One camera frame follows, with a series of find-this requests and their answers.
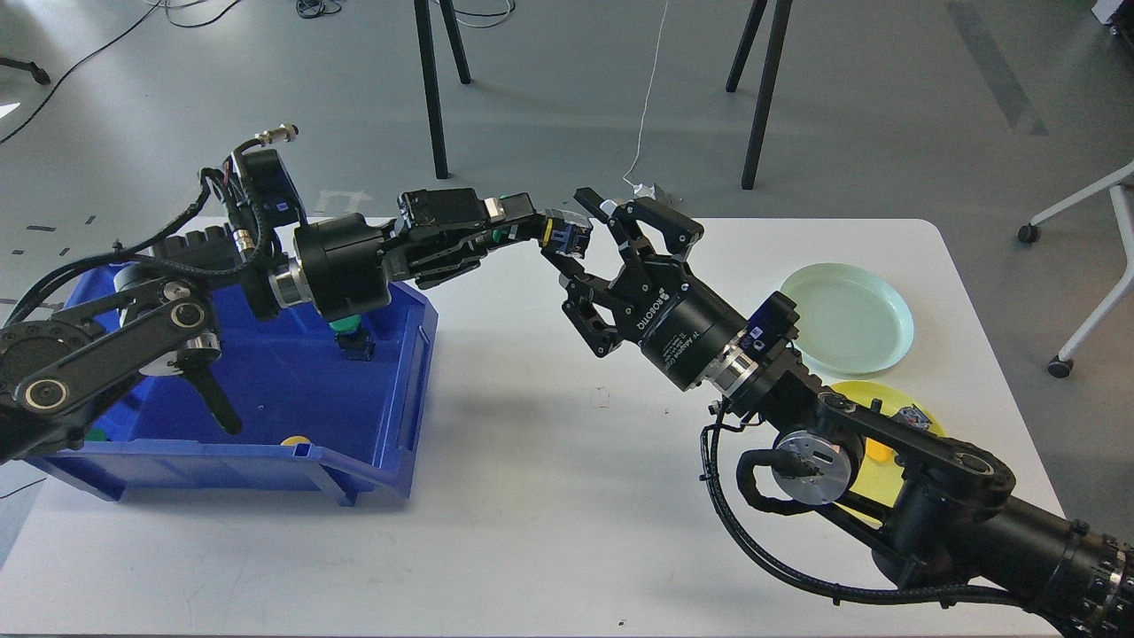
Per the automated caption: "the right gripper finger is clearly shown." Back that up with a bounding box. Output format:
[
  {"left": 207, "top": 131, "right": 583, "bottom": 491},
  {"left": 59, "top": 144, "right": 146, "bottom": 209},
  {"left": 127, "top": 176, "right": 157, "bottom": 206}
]
[
  {"left": 574, "top": 187, "right": 704, "bottom": 284},
  {"left": 541, "top": 249, "right": 621, "bottom": 358}
]

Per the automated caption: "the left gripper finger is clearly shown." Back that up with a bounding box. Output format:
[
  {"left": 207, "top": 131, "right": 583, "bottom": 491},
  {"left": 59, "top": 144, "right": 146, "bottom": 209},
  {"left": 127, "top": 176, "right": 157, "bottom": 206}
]
[
  {"left": 412, "top": 244, "right": 490, "bottom": 290},
  {"left": 396, "top": 187, "right": 536, "bottom": 243}
]

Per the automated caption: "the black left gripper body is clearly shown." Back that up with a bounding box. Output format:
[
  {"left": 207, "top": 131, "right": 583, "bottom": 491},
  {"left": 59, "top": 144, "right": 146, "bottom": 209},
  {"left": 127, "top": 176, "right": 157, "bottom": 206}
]
[{"left": 294, "top": 215, "right": 484, "bottom": 322}]

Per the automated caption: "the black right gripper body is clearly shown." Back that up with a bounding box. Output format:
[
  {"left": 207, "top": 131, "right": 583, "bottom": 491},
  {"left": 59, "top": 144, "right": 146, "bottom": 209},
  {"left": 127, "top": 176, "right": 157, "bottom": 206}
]
[{"left": 598, "top": 274, "right": 760, "bottom": 394}]

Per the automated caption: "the yellow push button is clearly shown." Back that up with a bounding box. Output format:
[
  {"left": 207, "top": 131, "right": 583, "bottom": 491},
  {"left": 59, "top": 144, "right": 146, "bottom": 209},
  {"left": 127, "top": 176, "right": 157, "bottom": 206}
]
[{"left": 863, "top": 405, "right": 936, "bottom": 463}]

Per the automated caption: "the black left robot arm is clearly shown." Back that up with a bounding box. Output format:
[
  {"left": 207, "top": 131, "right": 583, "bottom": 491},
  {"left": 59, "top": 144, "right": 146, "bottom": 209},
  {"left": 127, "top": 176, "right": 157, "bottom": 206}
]
[{"left": 3, "top": 124, "right": 550, "bottom": 461}]

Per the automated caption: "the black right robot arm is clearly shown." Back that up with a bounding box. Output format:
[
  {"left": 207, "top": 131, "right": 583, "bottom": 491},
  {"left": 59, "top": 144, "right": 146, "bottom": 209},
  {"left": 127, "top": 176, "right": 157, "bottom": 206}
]
[{"left": 536, "top": 187, "right": 1133, "bottom": 637}]

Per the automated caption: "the green push button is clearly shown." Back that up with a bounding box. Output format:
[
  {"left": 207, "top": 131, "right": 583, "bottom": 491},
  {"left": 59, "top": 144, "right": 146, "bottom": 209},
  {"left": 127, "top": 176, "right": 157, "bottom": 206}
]
[{"left": 329, "top": 315, "right": 374, "bottom": 361}]

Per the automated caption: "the light green plate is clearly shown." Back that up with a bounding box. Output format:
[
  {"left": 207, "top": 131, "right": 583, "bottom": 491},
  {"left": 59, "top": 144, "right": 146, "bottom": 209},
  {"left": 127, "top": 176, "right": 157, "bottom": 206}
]
[{"left": 779, "top": 262, "right": 915, "bottom": 377}]

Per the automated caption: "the yellow plate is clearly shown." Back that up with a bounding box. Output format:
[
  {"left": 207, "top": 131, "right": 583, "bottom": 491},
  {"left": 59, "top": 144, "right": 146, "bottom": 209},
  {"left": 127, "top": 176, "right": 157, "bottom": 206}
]
[{"left": 833, "top": 380, "right": 946, "bottom": 507}]

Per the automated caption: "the white power adapter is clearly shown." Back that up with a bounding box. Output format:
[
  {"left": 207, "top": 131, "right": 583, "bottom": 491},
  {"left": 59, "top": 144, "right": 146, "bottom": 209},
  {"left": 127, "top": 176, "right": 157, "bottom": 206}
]
[{"left": 634, "top": 182, "right": 677, "bottom": 207}]

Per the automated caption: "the blue plastic bin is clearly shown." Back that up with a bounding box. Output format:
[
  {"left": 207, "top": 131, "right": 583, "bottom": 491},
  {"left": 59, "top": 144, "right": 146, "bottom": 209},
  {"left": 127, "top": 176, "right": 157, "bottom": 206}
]
[{"left": 28, "top": 284, "right": 438, "bottom": 507}]

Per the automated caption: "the black stand leg left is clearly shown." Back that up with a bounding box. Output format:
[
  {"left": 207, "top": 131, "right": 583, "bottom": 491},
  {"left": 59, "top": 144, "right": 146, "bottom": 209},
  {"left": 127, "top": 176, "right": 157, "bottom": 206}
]
[{"left": 413, "top": 1, "right": 471, "bottom": 179}]

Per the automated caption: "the black stand leg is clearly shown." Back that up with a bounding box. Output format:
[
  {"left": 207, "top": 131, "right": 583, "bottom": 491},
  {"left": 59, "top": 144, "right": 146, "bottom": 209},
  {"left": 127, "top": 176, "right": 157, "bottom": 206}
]
[
  {"left": 413, "top": 1, "right": 471, "bottom": 179},
  {"left": 726, "top": 1, "right": 794, "bottom": 192}
]

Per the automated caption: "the black stand leg right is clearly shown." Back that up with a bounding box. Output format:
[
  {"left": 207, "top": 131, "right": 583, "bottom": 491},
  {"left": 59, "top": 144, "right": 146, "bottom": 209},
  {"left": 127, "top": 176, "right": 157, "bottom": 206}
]
[{"left": 726, "top": 1, "right": 794, "bottom": 192}]

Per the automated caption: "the white chair base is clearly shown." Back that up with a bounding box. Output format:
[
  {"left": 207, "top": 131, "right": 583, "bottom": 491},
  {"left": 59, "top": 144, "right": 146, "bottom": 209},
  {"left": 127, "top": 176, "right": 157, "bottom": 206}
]
[{"left": 1015, "top": 161, "right": 1131, "bottom": 380}]

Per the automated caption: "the white cable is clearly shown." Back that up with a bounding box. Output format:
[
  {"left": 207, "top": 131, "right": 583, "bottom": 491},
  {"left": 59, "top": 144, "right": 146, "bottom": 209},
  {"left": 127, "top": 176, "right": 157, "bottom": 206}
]
[{"left": 623, "top": 0, "right": 672, "bottom": 189}]

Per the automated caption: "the black floor cable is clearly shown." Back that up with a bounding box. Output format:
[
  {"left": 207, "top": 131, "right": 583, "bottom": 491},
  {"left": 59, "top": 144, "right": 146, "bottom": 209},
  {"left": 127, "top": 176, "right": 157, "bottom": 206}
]
[{"left": 0, "top": 0, "right": 240, "bottom": 148}]

